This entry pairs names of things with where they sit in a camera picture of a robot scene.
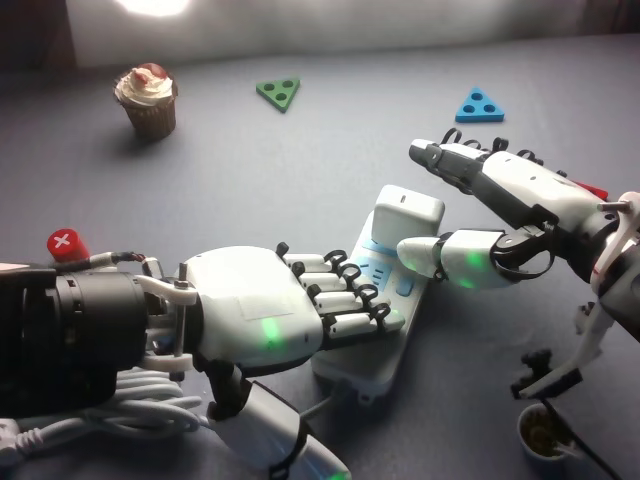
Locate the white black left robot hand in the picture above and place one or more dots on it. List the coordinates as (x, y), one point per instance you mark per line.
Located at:
(240, 300)

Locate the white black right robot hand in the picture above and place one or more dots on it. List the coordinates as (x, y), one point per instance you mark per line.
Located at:
(525, 185)

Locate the white plug adapter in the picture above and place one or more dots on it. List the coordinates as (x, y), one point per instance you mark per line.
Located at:
(407, 215)

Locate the white power strip blue sockets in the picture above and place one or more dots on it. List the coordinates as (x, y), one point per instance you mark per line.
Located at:
(360, 365)

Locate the red triangle three holes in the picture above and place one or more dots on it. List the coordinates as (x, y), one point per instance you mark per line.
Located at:
(595, 190)

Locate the blue triangle three holes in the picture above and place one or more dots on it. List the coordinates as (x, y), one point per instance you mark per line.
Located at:
(480, 118)

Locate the grey table cloth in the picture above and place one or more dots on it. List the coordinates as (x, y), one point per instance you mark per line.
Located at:
(300, 165)

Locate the red cylinder white cross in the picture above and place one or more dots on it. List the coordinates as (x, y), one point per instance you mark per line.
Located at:
(67, 245)

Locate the white backdrop sheet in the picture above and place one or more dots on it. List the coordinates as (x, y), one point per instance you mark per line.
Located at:
(400, 25)

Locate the toy cupcake white frosting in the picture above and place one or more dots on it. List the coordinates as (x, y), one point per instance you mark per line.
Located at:
(150, 115)

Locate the green triangle three holes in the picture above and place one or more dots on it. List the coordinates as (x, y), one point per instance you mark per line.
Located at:
(279, 89)

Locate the small white bowl green contents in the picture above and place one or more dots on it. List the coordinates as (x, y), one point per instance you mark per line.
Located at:
(530, 442)

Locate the small white spoon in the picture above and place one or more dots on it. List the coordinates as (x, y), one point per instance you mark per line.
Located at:
(570, 448)

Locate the brown cardboard panel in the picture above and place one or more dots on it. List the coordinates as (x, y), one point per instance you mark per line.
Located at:
(30, 30)

